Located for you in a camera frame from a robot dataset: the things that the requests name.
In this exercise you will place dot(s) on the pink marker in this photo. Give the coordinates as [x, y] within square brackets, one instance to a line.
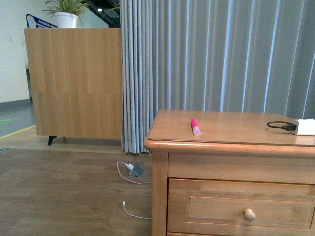
[195, 127]

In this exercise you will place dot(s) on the grey floor socket box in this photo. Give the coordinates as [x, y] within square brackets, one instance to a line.
[136, 172]

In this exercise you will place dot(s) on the blue wall sign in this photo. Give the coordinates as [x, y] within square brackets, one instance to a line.
[35, 22]

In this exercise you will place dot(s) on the wooden top drawer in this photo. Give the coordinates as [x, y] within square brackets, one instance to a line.
[207, 207]

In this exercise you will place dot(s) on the round wooden drawer knob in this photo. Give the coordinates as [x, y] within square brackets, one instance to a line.
[249, 215]

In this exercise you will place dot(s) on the white wall plug adapter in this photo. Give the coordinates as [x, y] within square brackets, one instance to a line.
[130, 166]

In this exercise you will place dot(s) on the white charger box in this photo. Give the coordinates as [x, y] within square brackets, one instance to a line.
[304, 127]

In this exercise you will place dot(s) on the light wood cabinet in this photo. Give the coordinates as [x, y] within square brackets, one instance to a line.
[76, 81]

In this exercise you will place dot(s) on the white plant pot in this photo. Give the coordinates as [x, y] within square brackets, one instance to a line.
[66, 20]

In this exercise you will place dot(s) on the green potted plant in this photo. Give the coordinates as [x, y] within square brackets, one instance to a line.
[75, 7]

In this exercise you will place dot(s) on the grey pleated curtain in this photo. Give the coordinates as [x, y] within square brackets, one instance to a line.
[215, 55]

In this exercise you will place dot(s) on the wooden nightstand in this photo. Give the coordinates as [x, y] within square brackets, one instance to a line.
[232, 147]

